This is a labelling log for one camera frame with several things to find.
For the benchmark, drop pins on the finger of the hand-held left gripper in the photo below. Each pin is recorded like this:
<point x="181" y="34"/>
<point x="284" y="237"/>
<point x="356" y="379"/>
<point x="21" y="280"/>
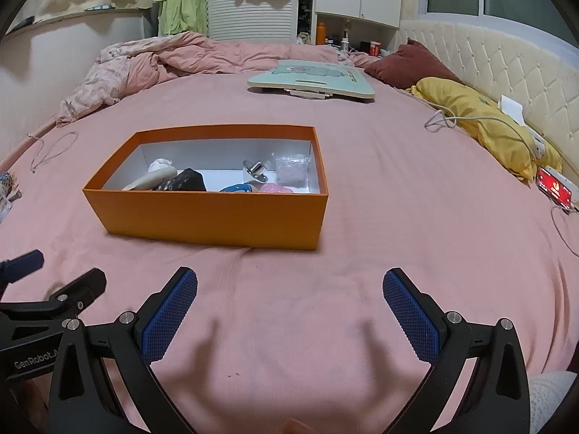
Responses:
<point x="83" y="287"/>
<point x="22" y="264"/>

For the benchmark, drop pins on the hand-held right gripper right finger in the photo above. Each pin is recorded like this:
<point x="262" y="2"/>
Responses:
<point x="411" y="316"/>

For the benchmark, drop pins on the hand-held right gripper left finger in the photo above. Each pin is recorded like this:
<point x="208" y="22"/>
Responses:
<point x="172" y="314"/>

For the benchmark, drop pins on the orange cardboard box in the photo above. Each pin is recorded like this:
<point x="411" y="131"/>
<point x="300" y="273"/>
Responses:
<point x="203" y="217"/>

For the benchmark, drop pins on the white cosmetic tube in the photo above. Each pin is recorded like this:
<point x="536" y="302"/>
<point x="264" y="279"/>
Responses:
<point x="149" y="181"/>

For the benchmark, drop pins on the black pouch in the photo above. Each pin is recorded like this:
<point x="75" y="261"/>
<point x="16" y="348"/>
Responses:
<point x="181" y="181"/>

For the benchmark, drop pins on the patterned cloth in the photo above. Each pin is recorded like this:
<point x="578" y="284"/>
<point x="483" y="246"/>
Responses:
<point x="9" y="194"/>

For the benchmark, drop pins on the pink bed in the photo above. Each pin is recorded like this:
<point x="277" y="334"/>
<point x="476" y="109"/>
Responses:
<point x="407" y="235"/>

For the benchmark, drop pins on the small blue item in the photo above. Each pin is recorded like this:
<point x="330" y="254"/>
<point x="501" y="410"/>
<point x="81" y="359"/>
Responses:
<point x="236" y="188"/>

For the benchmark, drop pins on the small pink item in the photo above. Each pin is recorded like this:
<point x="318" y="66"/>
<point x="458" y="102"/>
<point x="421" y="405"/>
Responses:
<point x="276" y="189"/>

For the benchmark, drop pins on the clear plastic bag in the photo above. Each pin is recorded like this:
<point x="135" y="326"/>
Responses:
<point x="291" y="169"/>

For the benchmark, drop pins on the phone with red screen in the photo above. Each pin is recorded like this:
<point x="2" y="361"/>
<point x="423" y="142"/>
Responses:
<point x="554" y="187"/>

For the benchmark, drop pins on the yellow pillow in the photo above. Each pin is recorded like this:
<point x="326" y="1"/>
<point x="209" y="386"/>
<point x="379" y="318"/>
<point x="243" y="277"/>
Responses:
<point x="479" y="117"/>

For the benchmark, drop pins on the white power strip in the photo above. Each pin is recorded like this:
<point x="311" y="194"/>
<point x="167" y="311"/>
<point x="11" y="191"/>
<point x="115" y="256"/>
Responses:
<point x="538" y="144"/>

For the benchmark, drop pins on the white paper box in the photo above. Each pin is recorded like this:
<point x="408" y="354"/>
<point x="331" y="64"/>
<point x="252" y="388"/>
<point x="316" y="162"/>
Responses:
<point x="511" y="107"/>

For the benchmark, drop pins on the pink crumpled quilt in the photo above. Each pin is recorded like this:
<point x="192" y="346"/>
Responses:
<point x="181" y="58"/>

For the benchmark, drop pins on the brown pillow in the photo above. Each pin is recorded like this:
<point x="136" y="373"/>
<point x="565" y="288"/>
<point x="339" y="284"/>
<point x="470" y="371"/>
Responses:
<point x="407" y="65"/>

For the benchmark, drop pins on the teal cartoon lap desk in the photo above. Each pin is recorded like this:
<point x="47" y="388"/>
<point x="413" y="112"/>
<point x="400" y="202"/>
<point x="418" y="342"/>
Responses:
<point x="312" y="79"/>

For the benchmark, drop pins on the red cup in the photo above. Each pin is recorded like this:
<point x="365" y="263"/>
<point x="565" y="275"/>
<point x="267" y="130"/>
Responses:
<point x="375" y="48"/>

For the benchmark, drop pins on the cream tufted headboard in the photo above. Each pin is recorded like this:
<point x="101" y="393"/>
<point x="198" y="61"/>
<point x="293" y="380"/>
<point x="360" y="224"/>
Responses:
<point x="497" y="58"/>

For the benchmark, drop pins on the small white bottle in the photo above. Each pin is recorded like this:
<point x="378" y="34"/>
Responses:
<point x="345" y="41"/>

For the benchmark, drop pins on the orange bottle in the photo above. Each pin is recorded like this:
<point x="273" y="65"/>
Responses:
<point x="321" y="34"/>

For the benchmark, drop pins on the green hanging garment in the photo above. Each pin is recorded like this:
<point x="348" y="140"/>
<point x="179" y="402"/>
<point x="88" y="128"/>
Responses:
<point x="181" y="0"/>

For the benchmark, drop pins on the white louvered door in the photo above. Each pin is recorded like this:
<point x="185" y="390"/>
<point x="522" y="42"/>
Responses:
<point x="253" y="18"/>

